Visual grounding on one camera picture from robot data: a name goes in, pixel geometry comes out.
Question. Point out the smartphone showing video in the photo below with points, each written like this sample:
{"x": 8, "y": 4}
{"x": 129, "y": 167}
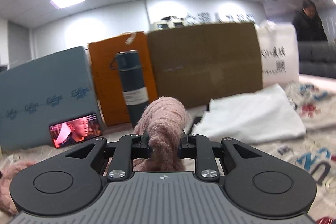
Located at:
{"x": 75, "y": 131}

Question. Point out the person in black jacket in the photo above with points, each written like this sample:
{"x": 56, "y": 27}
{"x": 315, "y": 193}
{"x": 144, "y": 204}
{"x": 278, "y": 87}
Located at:
{"x": 308, "y": 24}

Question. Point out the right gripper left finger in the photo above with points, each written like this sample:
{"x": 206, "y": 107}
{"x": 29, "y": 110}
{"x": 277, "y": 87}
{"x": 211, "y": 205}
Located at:
{"x": 123, "y": 153}

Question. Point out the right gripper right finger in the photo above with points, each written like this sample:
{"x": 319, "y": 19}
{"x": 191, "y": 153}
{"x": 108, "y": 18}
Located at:
{"x": 199, "y": 148}

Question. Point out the brown cardboard sheet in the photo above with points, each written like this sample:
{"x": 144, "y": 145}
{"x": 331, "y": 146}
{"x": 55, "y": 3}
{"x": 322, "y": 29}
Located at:
{"x": 198, "y": 63}

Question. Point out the grey sofa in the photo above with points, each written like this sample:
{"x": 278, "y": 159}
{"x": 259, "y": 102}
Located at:
{"x": 317, "y": 59}

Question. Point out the large blue foam board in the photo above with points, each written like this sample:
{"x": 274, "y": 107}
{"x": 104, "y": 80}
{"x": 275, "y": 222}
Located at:
{"x": 41, "y": 93}

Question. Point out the white printed tote bag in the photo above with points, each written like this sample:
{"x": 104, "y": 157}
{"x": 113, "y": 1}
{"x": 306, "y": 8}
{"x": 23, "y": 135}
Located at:
{"x": 279, "y": 53}

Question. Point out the pink knitted sweater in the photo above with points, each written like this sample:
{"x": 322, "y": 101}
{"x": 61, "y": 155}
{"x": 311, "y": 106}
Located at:
{"x": 163, "y": 120}

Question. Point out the orange board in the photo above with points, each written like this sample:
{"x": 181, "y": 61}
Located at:
{"x": 106, "y": 78}

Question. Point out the dark teal thermos bottle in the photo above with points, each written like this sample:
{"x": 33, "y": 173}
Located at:
{"x": 134, "y": 90}

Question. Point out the white folded cloth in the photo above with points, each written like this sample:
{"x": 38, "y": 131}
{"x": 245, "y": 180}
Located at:
{"x": 252, "y": 118}

